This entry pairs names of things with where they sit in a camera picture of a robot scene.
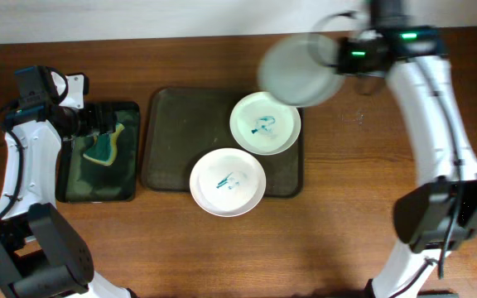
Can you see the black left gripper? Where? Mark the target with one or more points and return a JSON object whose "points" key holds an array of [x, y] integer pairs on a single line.
{"points": [[108, 117]]}

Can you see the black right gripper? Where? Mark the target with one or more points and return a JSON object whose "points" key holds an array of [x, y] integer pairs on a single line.
{"points": [[355, 73]]}

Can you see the yellow green sponge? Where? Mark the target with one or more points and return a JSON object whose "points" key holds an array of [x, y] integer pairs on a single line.
{"points": [[105, 149]]}

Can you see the light grey plate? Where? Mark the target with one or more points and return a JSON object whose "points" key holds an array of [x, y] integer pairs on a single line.
{"points": [[301, 70]]}

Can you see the pink plate with green stain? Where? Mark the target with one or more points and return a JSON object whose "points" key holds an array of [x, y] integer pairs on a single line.
{"points": [[227, 182]]}

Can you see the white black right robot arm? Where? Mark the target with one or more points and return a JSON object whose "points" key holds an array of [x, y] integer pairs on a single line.
{"points": [[433, 220]]}

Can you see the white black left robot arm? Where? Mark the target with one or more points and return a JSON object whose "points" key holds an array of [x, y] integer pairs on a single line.
{"points": [[41, 255]]}

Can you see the black water tray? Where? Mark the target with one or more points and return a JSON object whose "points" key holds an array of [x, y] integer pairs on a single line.
{"points": [[82, 181]]}

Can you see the dark brown serving tray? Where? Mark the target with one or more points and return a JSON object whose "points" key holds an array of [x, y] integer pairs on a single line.
{"points": [[186, 123]]}

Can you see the cream plate with green stain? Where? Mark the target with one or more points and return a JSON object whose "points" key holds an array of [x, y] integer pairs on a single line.
{"points": [[263, 126]]}

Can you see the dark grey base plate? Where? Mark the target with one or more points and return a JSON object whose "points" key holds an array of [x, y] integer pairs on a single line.
{"points": [[438, 294]]}

